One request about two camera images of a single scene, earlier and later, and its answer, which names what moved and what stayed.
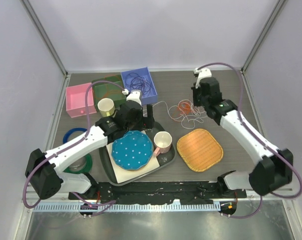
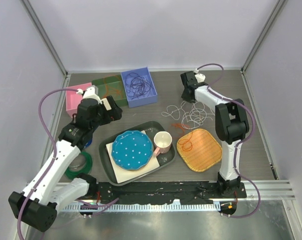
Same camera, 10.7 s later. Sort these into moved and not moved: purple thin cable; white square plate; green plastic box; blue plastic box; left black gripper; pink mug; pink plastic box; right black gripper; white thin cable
Moved: left black gripper; right black gripper; white thin cable
Not moved: pink plastic box; purple thin cable; white square plate; blue plastic box; pink mug; green plastic box
